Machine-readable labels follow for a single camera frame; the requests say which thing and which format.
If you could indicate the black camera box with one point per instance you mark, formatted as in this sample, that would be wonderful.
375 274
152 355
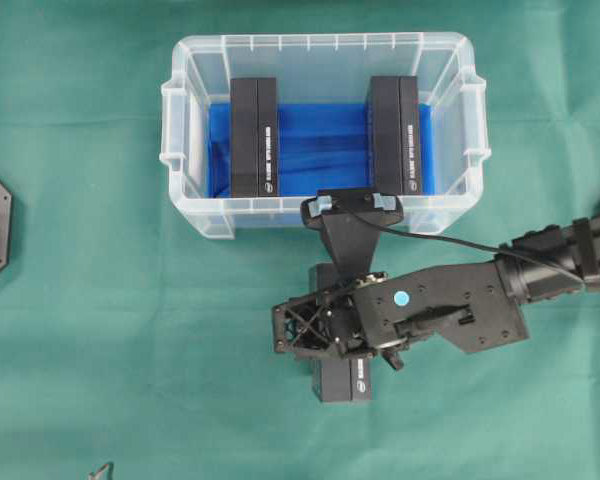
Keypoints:
254 137
336 380
394 140

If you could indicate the small metal bracket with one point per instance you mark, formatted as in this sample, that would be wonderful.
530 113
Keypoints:
104 472

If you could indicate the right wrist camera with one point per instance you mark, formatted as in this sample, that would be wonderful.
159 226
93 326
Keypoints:
349 222

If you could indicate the blue liner sheet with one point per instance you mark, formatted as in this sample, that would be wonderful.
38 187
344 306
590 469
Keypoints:
321 146

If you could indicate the green table cloth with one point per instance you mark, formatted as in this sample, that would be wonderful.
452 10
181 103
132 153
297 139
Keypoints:
127 337

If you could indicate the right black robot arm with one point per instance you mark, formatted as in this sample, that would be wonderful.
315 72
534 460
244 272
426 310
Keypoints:
542 265

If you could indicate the clear plastic storage case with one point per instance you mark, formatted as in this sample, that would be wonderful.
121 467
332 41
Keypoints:
325 70

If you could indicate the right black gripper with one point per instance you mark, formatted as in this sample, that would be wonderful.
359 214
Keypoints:
470 305

